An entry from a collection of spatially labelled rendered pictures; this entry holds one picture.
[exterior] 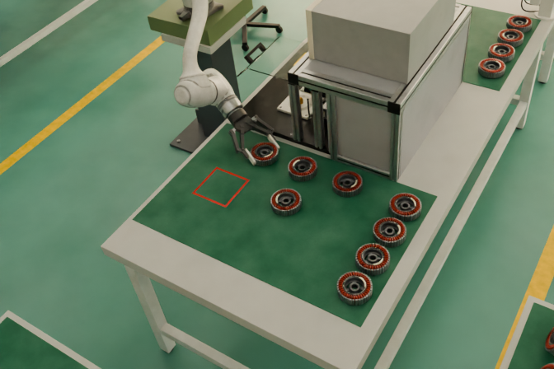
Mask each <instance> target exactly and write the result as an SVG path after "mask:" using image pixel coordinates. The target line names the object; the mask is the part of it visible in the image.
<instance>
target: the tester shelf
mask: <svg viewBox="0 0 554 369"><path fill-rule="evenodd" d="M471 15H472V7H470V6H466V5H462V4H457V3H456V6H455V13H454V21H453V24H452V25H451V26H450V28H449V29H448V31H447V32H446V33H445V35H444V36H443V38H442V39H441V40H440V42H438V44H437V45H436V47H435V48H434V50H433V51H432V52H431V54H430V55H429V57H428V58H427V59H426V60H425V61H424V63H423V64H422V65H421V67H420V68H419V70H418V71H417V72H416V74H415V75H414V77H413V78H412V79H411V80H410V81H409V83H408V84H405V83H401V82H396V81H393V80H390V79H386V78H383V77H378V76H374V75H371V74H368V73H365V72H360V71H356V70H353V69H350V68H344V67H342V66H338V65H335V64H332V63H326V62H323V61H320V60H316V59H311V58H309V53H308V52H307V53H306V54H305V55H304V56H303V57H302V58H301V59H300V60H299V61H298V62H297V63H296V64H295V65H294V66H293V67H292V68H291V69H290V70H289V72H288V79H289V83H293V84H295V85H298V86H304V87H306V88H310V89H313V90H315V91H320V92H323V93H326V94H329V95H332V96H337V97H340V98H343V99H346V100H351V101H353V102H357V103H360V104H362V105H367V106H371V107H373V108H376V109H380V110H384V111H387V112H389V113H393V114H397V115H400V114H401V112H402V111H403V110H404V109H405V108H406V106H407V104H408V103H409V102H410V100H411V99H412V97H413V96H414V94H415V93H416V92H417V91H418V89H419V88H420V86H421V85H422V84H423V82H424V81H425V79H426V78H427V77H428V76H429V74H430V73H431V71H432V70H433V69H434V67H435V65H436V64H437V63H438V61H439V60H440V59H441V58H442V56H443V55H444V53H445V52H446V50H447V49H448V47H449V46H450V45H451V44H452V42H453V41H454V39H455V38H456V37H457V35H458V34H459V32H460V31H461V29H462V28H463V27H464V26H465V24H466V23H467V21H468V20H469V19H470V17H471Z"/></svg>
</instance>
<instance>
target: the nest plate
mask: <svg viewBox="0 0 554 369"><path fill-rule="evenodd" d="M299 95H300V97H302V98H303V103H302V104H301V113H302V119H306V120H308V118H309V117H308V103H307V99H309V109H310V116H311V115H312V95H310V94H308V93H304V92H301V91H300V90H299ZM277 110H278V111H281V112H285V113H287V114H291V110H290V102H289V96H288V97H287V98H286V99H285V100H284V101H283V102H282V103H281V104H280V105H279V107H278V108H277Z"/></svg>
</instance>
